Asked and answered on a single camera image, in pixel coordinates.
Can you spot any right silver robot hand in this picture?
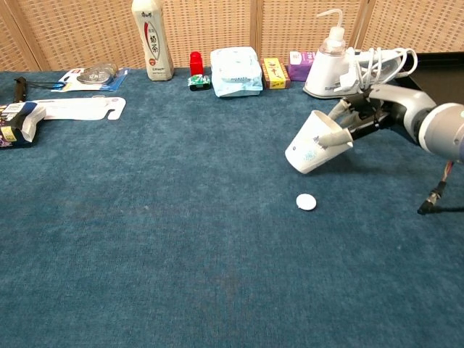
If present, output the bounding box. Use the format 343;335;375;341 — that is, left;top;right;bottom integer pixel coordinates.
315;83;438;149

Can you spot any white paper cup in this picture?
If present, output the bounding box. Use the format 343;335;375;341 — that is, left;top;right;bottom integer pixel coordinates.
284;109;355;175

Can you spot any small white cap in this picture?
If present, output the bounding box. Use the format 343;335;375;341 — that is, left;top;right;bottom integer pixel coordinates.
296;194;318;211

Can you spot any white travel iron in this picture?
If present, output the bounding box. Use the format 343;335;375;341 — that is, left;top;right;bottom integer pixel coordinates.
302;46;418;101

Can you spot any clear squeeze wash bottle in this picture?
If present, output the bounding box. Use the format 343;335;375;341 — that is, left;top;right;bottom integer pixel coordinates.
316;8;347;51

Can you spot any purple box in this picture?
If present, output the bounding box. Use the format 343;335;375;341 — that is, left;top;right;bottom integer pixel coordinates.
288;51;318;83

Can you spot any red yellow box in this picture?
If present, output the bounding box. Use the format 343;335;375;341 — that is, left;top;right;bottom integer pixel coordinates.
261;57;291;90

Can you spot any light blue wet wipes pack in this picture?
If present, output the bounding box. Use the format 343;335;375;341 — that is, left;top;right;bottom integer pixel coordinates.
210;46;263;98

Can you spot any wicker folding screen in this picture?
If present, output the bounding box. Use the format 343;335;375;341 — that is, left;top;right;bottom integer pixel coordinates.
0;0;464;73

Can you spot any small green pack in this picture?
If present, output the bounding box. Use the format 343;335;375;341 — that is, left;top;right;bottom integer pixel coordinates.
187;74;212;91

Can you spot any small red container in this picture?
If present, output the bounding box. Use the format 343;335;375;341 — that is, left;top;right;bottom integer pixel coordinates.
189;51;204;78

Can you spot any tall milk tea bottle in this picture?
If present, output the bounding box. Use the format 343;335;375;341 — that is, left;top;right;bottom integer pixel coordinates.
130;0;175;82

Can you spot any blue felt table cloth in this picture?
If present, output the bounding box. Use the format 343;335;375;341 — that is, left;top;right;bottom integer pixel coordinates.
0;67;464;348

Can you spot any blue card blister pack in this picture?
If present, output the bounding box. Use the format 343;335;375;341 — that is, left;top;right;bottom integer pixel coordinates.
50;62;131;93

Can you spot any white flat cardboard package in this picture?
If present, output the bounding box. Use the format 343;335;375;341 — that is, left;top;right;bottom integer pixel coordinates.
30;96;127;123

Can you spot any dark printed packet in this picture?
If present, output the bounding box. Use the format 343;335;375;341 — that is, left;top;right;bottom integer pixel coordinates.
0;101;46;149

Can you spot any white power cable with plug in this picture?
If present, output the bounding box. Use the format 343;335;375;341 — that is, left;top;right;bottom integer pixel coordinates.
339;46;418;91

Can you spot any black arm cable with connector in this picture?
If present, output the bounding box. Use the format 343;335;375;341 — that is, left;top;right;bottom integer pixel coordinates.
417;161;464;215

